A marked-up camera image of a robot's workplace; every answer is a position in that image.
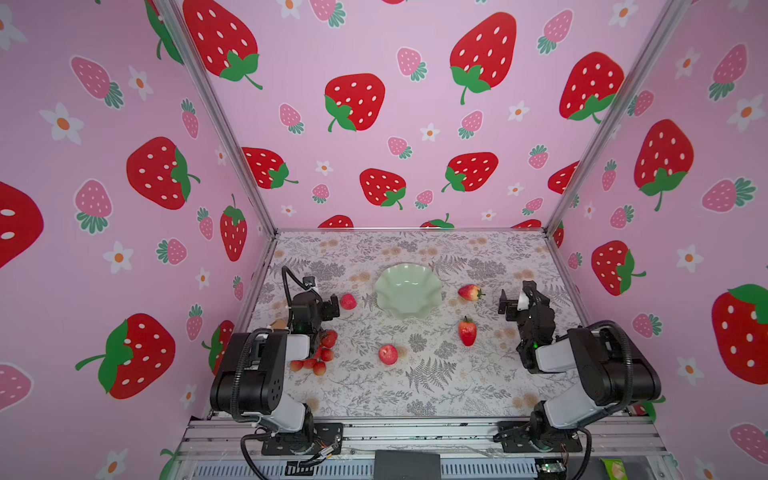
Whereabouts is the pink fake peach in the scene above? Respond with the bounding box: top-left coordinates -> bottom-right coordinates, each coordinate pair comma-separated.
340,294 -> 357,310

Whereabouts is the red lychee bunch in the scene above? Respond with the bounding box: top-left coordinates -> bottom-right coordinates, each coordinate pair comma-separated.
289,330 -> 338,376

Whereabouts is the fake strawberry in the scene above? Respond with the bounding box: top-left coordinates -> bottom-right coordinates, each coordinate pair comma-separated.
458,284 -> 484,302
458,316 -> 478,347

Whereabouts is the fake strawberry front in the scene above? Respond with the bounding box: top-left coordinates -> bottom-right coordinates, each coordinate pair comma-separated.
458,316 -> 478,347

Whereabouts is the red yellow fake apple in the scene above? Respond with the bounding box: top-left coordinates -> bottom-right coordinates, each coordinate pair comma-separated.
378,344 -> 399,366

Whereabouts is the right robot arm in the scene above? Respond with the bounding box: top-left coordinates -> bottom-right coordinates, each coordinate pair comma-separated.
493,281 -> 661,453

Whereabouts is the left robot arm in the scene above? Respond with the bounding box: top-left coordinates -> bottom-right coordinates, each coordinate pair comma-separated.
209,289 -> 340,436

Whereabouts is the light green fruit bowl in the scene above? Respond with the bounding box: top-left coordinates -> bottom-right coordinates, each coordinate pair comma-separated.
374,263 -> 443,320

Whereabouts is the green circuit board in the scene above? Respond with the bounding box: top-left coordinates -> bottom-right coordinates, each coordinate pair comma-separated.
535,459 -> 567,480

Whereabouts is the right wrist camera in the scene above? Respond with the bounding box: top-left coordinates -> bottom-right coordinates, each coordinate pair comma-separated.
517,280 -> 537,311

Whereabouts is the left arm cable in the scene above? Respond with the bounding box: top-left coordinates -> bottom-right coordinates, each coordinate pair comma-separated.
280,265 -> 308,325

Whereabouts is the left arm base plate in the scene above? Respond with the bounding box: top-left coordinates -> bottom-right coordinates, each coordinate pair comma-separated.
261,422 -> 344,456

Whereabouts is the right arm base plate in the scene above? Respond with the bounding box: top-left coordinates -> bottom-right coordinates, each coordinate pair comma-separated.
492,421 -> 583,453

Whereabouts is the aluminium rail frame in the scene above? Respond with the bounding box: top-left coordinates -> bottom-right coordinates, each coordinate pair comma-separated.
171,416 -> 683,479

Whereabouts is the black box on rail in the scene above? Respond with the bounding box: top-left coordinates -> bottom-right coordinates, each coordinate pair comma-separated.
373,450 -> 442,480

